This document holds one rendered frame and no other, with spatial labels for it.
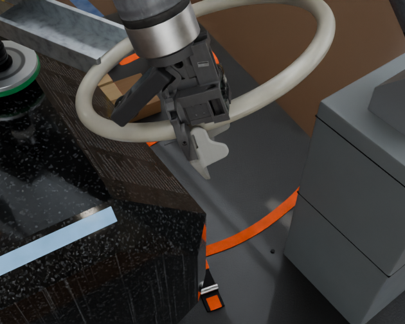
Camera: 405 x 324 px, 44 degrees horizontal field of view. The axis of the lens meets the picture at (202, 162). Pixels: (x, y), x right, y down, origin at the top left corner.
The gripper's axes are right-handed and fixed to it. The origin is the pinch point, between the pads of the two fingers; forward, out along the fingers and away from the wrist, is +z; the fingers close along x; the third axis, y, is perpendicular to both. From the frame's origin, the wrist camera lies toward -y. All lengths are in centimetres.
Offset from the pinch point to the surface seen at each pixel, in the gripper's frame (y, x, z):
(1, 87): -59, 50, -1
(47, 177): -46, 27, 15
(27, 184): -50, 25, 14
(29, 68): -54, 58, 0
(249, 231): -20, 85, 104
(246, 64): -17, 195, 85
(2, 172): -56, 28, 11
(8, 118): -59, 45, 6
